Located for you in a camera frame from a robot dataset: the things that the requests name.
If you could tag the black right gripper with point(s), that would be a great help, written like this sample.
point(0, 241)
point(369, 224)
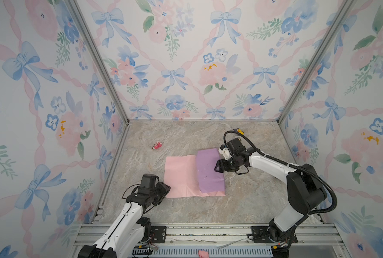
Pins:
point(220, 164)

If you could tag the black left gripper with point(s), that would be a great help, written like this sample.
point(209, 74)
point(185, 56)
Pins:
point(162, 186)

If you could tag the pink purple wrapping paper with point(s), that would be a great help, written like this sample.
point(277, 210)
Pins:
point(194, 175)

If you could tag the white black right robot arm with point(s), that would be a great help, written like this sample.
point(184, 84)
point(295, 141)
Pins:
point(304, 191)

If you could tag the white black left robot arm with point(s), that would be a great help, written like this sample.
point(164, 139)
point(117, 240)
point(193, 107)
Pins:
point(131, 228)

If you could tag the red pink toy figure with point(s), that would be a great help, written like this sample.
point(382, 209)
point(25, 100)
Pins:
point(157, 145)

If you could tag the pink object front edge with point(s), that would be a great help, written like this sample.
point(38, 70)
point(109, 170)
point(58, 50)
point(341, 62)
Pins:
point(203, 254)

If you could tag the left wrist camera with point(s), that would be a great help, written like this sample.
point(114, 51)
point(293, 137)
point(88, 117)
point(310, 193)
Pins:
point(149, 181)

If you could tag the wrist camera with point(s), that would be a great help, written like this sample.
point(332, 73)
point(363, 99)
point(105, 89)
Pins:
point(232, 148)
point(149, 181)

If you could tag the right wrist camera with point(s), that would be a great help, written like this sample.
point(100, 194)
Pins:
point(232, 148)

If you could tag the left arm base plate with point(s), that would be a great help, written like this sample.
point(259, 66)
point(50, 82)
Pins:
point(156, 234)

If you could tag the grey slotted cable duct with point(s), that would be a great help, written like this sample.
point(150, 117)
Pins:
point(212, 252)

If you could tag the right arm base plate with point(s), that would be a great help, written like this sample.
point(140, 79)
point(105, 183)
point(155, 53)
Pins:
point(259, 233)

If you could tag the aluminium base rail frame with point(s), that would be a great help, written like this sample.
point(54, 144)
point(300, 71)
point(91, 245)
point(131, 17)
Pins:
point(314, 240)

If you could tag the aluminium corner post right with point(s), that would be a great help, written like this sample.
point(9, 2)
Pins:
point(337, 22)

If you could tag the aluminium corner post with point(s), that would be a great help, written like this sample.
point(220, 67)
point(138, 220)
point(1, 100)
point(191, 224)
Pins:
point(95, 54)
point(337, 22)

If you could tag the aluminium corner post left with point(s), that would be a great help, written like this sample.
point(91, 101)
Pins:
point(95, 54)

